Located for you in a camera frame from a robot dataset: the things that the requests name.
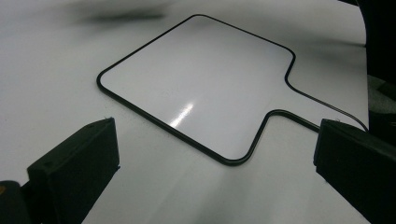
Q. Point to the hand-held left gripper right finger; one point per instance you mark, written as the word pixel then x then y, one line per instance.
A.
pixel 358 161

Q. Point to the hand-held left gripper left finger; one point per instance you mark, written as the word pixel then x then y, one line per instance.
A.
pixel 74 168

